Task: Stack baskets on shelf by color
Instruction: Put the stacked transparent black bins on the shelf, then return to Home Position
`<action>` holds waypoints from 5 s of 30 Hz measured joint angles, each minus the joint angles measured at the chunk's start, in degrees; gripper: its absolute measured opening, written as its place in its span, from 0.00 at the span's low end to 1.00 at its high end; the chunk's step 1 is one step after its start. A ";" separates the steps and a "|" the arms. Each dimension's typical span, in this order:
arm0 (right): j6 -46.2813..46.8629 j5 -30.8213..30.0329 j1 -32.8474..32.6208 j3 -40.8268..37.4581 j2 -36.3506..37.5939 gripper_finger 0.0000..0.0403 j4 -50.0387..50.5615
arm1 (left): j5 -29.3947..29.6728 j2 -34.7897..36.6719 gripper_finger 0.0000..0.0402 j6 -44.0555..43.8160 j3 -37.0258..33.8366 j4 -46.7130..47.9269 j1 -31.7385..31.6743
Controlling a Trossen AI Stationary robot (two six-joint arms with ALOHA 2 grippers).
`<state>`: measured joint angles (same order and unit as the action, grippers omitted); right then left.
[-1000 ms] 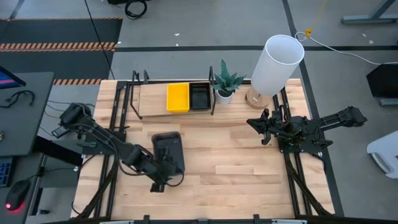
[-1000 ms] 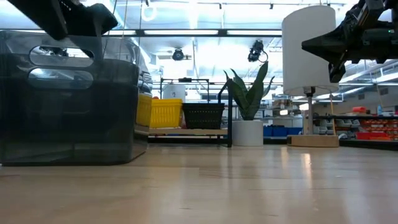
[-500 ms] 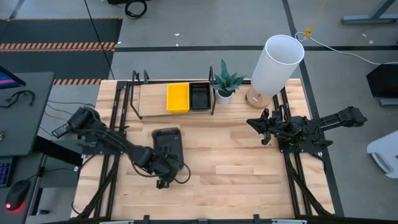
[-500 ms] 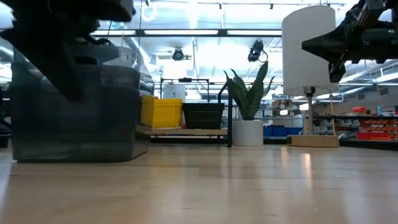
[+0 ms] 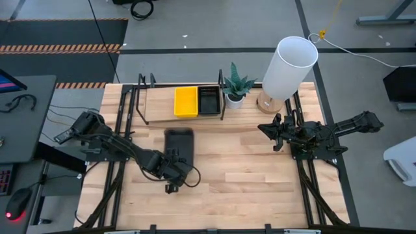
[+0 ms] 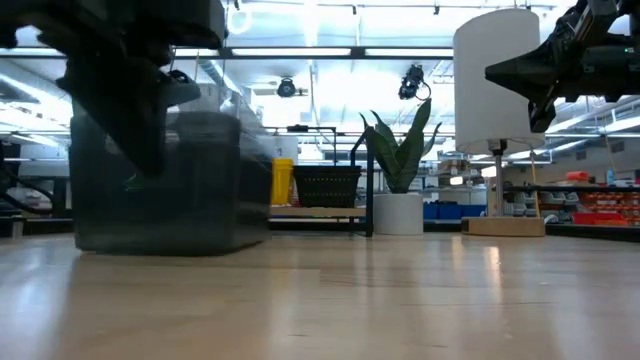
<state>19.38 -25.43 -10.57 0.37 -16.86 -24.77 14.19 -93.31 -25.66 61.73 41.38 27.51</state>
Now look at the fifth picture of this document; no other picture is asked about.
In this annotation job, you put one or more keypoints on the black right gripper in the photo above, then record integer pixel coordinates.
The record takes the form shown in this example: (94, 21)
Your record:
(289, 131)

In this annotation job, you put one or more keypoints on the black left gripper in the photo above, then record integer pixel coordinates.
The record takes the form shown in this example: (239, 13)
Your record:
(175, 170)

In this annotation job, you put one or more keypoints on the yellow slotted plastic basket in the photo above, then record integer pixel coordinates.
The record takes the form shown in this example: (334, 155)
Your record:
(186, 102)
(175, 110)

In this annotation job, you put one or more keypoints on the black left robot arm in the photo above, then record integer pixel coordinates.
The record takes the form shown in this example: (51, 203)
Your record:
(113, 143)

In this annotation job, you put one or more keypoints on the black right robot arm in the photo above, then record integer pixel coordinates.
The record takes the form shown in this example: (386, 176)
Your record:
(328, 133)

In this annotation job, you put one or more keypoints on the green plant in white pot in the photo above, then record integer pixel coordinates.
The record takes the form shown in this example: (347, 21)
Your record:
(235, 86)

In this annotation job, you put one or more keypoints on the white shade lamp wooden base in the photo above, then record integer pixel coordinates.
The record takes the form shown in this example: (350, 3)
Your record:
(289, 68)

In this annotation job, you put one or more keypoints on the black plastic basket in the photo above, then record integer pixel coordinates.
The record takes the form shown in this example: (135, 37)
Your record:
(209, 102)

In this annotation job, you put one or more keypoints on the white plastic object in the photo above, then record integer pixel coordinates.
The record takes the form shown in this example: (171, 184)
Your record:
(403, 159)

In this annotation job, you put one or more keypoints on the black box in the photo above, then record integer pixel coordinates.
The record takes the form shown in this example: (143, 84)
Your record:
(401, 84)

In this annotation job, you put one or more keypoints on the black computer mouse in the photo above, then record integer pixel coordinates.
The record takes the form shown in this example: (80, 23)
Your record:
(18, 203)

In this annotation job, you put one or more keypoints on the gray desk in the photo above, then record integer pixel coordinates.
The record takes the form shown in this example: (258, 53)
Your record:
(26, 130)

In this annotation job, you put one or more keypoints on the gray metal table foot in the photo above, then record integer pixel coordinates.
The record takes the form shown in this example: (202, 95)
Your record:
(383, 20)

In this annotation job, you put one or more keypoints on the black keyboard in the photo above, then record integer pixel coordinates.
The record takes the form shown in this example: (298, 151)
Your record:
(5, 178)

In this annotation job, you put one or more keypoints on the black hazard striped floor mat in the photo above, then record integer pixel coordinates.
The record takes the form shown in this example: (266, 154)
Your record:
(65, 35)

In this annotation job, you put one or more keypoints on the computer monitor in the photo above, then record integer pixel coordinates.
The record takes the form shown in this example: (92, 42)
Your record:
(8, 83)

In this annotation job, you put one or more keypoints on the wooden shelf with black frame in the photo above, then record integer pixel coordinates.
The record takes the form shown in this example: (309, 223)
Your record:
(159, 104)

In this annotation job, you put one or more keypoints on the black metal table frame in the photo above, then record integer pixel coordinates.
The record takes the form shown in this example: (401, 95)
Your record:
(126, 107)

